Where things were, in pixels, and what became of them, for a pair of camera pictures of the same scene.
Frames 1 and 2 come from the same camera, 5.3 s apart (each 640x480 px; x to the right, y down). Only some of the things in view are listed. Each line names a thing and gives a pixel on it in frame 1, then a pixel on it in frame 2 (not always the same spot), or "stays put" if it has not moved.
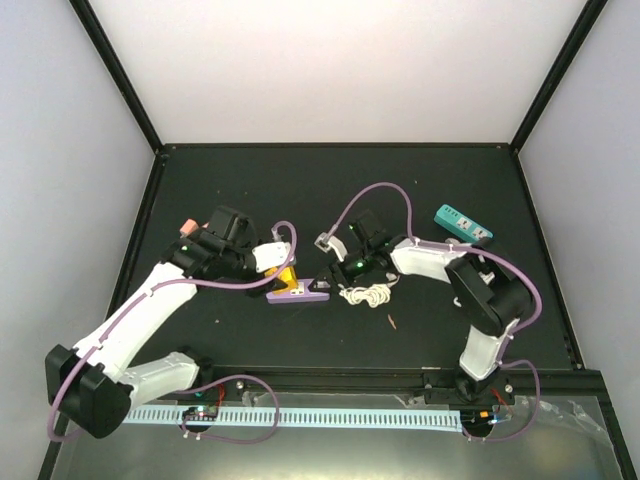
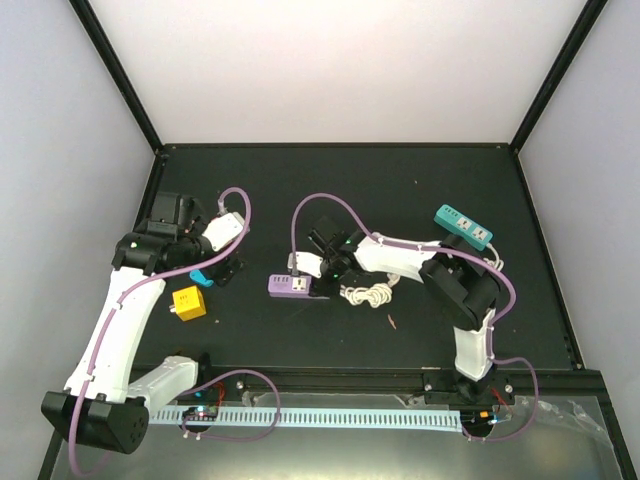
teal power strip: [461, 224] stays put
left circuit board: [201, 413] stays put
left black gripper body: [253, 288] -> [221, 277]
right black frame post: [588, 19] stays put
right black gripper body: [349, 276] stays put
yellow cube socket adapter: [288, 275] -> [189, 303]
